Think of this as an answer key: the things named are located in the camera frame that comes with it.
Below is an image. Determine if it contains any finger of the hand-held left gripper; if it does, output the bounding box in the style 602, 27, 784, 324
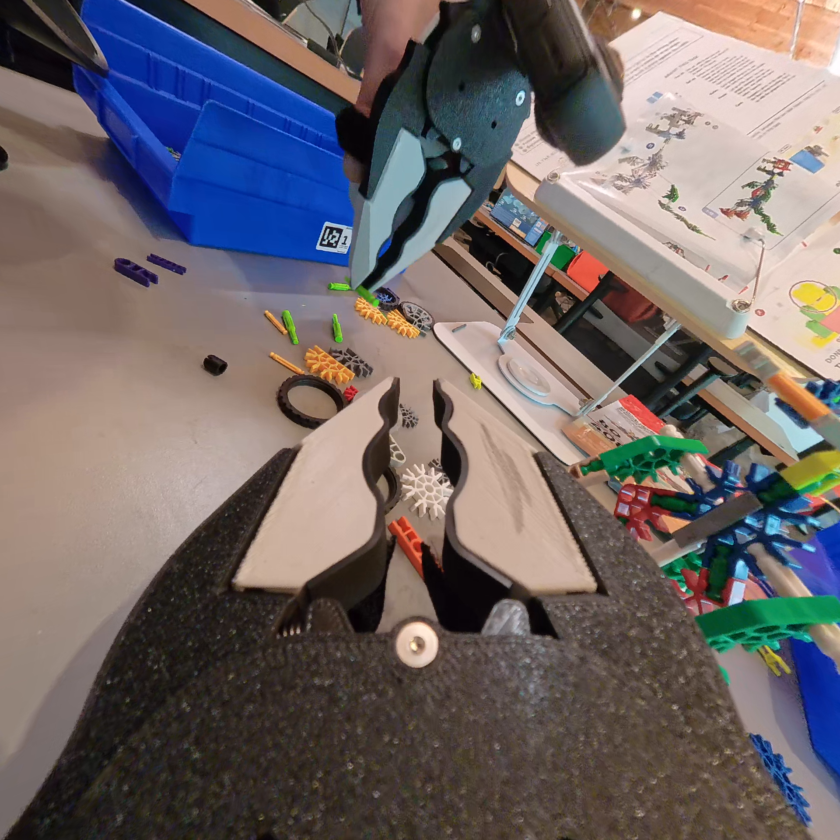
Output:
348, 128, 455, 293
377, 172, 478, 291

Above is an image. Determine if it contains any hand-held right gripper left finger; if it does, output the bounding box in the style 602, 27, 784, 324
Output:
233, 377, 401, 634

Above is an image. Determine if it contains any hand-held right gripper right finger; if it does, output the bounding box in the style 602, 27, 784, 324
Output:
420, 379, 598, 634

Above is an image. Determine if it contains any colourful construction toy model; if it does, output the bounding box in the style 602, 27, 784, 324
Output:
570, 341, 840, 677

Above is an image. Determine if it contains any person's left hand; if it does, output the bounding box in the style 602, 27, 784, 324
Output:
356, 0, 448, 114

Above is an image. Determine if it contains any blue toy box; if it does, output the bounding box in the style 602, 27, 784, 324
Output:
491, 189, 551, 249

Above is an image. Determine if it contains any white snowflake connector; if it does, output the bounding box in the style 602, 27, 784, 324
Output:
400, 462, 455, 521

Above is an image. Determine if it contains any orange flat connector piece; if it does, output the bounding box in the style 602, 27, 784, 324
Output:
387, 516, 427, 578

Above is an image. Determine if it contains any green box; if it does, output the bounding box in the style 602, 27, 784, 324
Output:
535, 230, 578, 270

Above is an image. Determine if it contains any orange toy package bag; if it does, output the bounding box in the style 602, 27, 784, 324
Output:
562, 394, 670, 463

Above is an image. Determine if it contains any instruction sheet board on stand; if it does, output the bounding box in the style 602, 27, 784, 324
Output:
512, 10, 840, 388

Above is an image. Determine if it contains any blue plastic bin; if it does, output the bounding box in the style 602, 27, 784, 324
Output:
787, 518, 840, 765
72, 0, 345, 211

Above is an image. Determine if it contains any building manual booklet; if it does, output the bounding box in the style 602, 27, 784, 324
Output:
577, 92, 834, 277

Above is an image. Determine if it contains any blue snowflake connector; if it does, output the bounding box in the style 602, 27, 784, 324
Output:
748, 731, 815, 824

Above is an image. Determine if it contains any black tyre ring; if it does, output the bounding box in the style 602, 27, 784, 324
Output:
276, 374, 349, 431

